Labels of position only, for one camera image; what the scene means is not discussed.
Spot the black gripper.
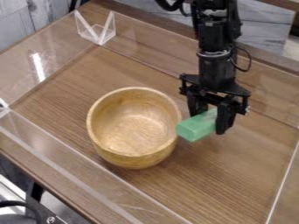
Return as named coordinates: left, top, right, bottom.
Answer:
left=181, top=49, right=251, bottom=135

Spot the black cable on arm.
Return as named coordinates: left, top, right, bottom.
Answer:
left=229, top=43, right=253, bottom=73

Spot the brown wooden bowl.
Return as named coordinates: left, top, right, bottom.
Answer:
left=87, top=87, right=182, bottom=170

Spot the clear acrylic tray wall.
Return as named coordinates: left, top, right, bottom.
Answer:
left=0, top=106, right=191, bottom=224

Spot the black table leg frame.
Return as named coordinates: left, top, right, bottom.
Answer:
left=0, top=181, right=68, bottom=224

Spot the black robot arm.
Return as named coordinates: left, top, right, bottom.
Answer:
left=155, top=0, right=251, bottom=135

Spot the clear acrylic corner bracket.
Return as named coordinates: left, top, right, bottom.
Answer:
left=74, top=10, right=116, bottom=46

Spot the green rectangular block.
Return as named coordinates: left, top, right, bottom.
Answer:
left=175, top=108, right=218, bottom=142

